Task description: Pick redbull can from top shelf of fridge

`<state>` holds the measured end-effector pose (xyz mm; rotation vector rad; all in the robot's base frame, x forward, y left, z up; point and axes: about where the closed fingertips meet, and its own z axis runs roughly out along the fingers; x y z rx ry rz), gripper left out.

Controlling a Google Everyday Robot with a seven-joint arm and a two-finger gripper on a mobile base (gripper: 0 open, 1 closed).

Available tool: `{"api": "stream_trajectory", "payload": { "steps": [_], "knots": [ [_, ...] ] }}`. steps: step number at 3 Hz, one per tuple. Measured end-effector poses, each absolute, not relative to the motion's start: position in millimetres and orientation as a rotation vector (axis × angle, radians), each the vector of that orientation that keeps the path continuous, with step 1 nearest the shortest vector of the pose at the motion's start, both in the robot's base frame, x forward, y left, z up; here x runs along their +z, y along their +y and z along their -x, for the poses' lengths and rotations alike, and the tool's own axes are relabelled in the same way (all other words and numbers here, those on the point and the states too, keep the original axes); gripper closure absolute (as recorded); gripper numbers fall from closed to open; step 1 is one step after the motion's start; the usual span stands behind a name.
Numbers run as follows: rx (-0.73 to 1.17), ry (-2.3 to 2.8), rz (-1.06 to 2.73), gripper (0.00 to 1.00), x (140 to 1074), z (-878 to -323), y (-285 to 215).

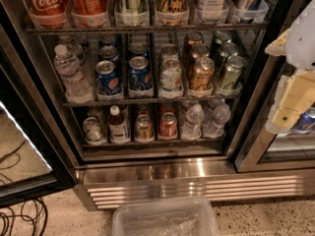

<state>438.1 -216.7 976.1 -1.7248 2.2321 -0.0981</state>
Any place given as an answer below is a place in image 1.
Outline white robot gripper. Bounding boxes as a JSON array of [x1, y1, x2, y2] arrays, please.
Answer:
[[265, 0, 315, 134]]

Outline green soda can front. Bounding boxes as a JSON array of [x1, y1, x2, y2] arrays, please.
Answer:
[[216, 55, 247, 95]]

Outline blue pepsi can right fridge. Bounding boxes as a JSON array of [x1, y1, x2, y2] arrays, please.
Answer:
[[292, 107, 315, 134]]

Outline green can second row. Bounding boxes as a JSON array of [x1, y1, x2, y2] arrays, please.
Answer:
[[215, 42, 238, 74]]

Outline green can back row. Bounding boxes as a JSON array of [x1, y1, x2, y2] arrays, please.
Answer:
[[211, 30, 232, 49]]

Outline closed right fridge door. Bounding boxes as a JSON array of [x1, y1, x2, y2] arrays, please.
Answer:
[[234, 0, 315, 173]]

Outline copper gold soda can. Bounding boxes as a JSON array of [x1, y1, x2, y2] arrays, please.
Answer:
[[189, 57, 215, 97]]

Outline copper can second row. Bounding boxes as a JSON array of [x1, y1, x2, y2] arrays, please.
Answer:
[[189, 43, 209, 67]]

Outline copper can back row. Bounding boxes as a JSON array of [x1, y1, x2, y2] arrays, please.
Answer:
[[183, 32, 203, 59]]

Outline white labelled tall can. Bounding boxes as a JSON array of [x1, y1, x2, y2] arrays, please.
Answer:
[[195, 0, 227, 25]]

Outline white can second row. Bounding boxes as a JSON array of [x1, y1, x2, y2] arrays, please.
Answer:
[[159, 44, 179, 61]]

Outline gold la croix can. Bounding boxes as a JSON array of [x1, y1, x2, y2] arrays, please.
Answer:
[[156, 0, 187, 26]]

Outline red can bottom shelf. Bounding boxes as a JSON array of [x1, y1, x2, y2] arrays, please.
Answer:
[[158, 112, 178, 140]]

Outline blue pepsi can front right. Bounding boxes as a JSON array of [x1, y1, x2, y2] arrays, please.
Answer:
[[128, 56, 154, 97]]

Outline blue pepsi can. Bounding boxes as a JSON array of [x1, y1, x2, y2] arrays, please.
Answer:
[[95, 60, 122, 97], [128, 42, 149, 58], [128, 56, 154, 97]]

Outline blue pepsi can behind right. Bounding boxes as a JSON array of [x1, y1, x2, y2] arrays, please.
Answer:
[[128, 42, 149, 58]]

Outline gold can bottom shelf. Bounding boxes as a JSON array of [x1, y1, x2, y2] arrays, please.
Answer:
[[135, 114, 154, 143]]

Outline green silver tall can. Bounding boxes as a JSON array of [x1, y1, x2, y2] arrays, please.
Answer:
[[114, 0, 149, 27]]

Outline blue pepsi can front left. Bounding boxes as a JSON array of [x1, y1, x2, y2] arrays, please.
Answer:
[[95, 60, 122, 97]]

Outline blue pepsi can second row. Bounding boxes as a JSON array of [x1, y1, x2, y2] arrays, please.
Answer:
[[98, 46, 119, 64]]

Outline silver can lying bottom shelf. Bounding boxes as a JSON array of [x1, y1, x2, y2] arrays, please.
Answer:
[[83, 117, 106, 146]]

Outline orange red soda can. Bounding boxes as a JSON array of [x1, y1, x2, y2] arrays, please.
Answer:
[[72, 0, 109, 29]]

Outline steel fridge vent grille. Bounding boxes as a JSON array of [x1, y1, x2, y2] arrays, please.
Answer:
[[74, 169, 315, 210]]

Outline red coca-cola can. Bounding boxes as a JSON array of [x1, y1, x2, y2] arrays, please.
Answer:
[[30, 0, 66, 29]]

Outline open black fridge door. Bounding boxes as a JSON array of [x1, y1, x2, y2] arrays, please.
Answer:
[[0, 5, 75, 207]]

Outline clear water bottle bottom right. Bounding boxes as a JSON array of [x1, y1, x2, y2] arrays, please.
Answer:
[[203, 104, 231, 139]]

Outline clear water bottle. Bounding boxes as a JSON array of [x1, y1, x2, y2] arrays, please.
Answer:
[[203, 104, 231, 139], [54, 44, 95, 103], [181, 104, 205, 141]]

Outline clear water bottle bottom left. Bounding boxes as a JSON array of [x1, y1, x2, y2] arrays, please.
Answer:
[[181, 104, 205, 141]]

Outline clear plastic bin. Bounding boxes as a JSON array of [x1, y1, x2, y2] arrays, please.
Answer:
[[112, 197, 220, 236]]

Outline small brown juice bottle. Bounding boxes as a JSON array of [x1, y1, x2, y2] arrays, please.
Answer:
[[108, 105, 129, 144]]

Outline clear water bottle front left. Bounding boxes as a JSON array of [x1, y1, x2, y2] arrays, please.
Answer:
[[54, 44, 95, 103]]

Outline top wire shelf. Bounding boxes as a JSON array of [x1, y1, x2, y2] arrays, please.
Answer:
[[26, 23, 268, 35]]

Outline wire shelf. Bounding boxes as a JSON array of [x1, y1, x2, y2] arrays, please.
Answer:
[[26, 23, 268, 35], [63, 95, 238, 107]]

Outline middle wire shelf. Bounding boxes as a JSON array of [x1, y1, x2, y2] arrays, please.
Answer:
[[63, 95, 238, 107]]

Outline black cables on floor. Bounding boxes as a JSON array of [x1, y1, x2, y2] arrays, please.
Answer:
[[0, 198, 49, 236]]

